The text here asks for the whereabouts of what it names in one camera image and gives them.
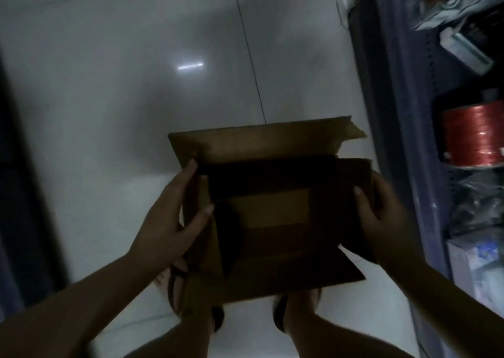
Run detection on person's right hand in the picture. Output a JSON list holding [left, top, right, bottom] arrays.
[[352, 170, 418, 268]]

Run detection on person's left hand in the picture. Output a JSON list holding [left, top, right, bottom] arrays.
[[125, 158, 216, 280]]

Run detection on brown cardboard box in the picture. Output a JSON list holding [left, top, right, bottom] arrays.
[[168, 115, 375, 307]]

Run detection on person's left forearm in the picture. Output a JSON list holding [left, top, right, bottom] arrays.
[[0, 251, 174, 358]]

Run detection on person's right forearm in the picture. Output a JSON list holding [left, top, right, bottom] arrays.
[[387, 247, 504, 358]]

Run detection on person's left leg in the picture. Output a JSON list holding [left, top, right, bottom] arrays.
[[125, 259, 225, 358]]

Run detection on person's leg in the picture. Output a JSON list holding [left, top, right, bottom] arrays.
[[274, 287, 416, 358], [125, 259, 225, 358]]

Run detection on person's right leg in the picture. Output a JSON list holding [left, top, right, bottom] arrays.
[[274, 287, 416, 358]]

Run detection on dark tissue goods shelf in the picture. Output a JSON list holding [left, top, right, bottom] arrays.
[[0, 50, 72, 323]]

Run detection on white teal box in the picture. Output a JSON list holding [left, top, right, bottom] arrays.
[[440, 27, 494, 75]]

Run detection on dark left sandal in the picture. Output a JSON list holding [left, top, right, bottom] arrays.
[[167, 265, 225, 333]]

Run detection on red ribbon roll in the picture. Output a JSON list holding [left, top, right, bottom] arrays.
[[440, 101, 504, 170]]

